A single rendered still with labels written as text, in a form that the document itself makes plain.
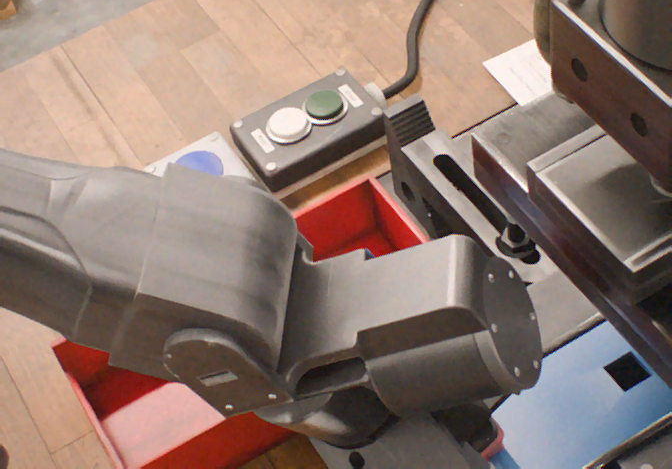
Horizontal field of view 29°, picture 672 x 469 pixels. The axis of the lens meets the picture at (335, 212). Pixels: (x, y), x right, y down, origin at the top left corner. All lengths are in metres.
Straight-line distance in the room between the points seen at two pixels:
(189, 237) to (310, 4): 0.65
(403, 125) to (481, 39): 0.20
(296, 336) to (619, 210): 0.16
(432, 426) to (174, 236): 0.16
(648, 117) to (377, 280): 0.13
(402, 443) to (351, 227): 0.37
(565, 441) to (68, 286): 0.35
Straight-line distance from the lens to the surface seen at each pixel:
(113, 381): 0.93
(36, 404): 0.94
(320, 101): 1.01
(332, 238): 0.95
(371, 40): 1.11
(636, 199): 0.62
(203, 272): 0.52
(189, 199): 0.53
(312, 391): 0.57
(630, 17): 0.53
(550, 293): 0.82
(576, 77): 0.58
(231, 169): 0.99
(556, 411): 0.77
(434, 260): 0.54
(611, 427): 0.77
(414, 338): 0.54
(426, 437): 0.60
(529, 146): 0.69
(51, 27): 2.64
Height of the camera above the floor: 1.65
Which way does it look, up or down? 50 degrees down
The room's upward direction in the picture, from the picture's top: 11 degrees counter-clockwise
